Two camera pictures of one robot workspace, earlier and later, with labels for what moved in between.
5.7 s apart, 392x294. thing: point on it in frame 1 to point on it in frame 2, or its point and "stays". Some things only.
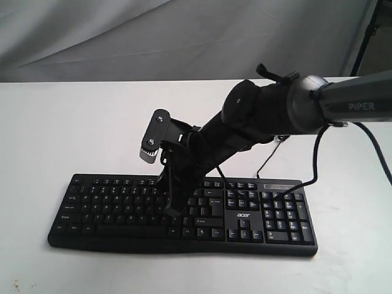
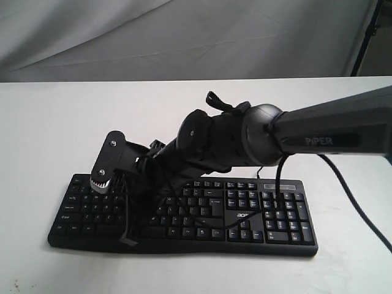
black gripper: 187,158 to 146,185
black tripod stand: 370,30 stays
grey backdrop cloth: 68,41 stays
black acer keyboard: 276,218 stays
